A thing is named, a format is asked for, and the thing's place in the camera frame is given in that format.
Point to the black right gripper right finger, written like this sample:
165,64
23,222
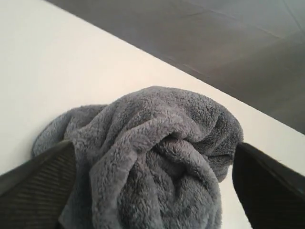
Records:
271,194

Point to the grey fluffy towel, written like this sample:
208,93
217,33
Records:
153,159

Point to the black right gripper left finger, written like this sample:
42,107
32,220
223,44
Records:
33,195

